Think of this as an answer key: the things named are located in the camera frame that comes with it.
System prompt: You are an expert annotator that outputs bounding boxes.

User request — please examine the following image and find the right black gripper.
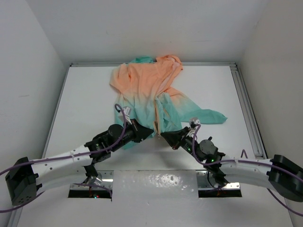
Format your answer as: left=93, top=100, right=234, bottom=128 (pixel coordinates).
left=161, top=127, right=204, bottom=163

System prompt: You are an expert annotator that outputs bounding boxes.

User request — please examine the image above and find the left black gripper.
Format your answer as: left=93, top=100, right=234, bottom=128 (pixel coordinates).
left=110, top=117, right=153, bottom=151

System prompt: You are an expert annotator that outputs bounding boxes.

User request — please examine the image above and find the orange and teal jacket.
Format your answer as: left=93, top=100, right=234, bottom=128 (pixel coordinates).
left=109, top=55, right=227, bottom=137

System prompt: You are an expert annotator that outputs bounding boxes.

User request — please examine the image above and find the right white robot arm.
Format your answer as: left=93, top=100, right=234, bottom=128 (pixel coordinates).
left=161, top=126, right=303, bottom=202

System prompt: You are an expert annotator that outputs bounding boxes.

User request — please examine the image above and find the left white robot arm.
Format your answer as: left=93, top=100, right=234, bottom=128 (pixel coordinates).
left=5, top=119, right=154, bottom=206

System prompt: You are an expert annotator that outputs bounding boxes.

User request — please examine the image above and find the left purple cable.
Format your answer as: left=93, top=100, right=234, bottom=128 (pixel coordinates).
left=0, top=104, right=130, bottom=212

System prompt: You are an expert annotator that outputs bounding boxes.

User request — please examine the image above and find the purple cable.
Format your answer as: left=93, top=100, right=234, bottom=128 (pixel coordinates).
left=191, top=124, right=303, bottom=220
left=0, top=104, right=130, bottom=212

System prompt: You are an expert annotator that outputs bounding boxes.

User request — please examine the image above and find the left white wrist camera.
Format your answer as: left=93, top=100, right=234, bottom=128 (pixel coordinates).
left=123, top=106, right=132, bottom=123

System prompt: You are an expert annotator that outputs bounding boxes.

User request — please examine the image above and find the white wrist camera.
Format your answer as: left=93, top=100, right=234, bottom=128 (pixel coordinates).
left=189, top=117, right=200, bottom=129
left=123, top=106, right=132, bottom=123

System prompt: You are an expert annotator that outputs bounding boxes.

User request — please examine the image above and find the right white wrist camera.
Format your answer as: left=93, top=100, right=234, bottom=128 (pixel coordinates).
left=189, top=117, right=200, bottom=129

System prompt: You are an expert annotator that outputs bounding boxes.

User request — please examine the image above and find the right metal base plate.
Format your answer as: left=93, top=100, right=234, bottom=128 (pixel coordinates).
left=196, top=170, right=242, bottom=198

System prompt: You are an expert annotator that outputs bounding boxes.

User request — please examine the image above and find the metal base plate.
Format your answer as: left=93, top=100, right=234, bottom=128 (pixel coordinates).
left=196, top=170, right=242, bottom=198
left=68, top=171, right=114, bottom=199

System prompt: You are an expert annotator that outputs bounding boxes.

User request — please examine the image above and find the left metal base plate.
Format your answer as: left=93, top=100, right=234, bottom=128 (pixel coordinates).
left=68, top=171, right=114, bottom=199

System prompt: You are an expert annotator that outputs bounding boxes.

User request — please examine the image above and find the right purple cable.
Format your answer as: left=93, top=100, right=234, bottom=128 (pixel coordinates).
left=191, top=124, right=303, bottom=220

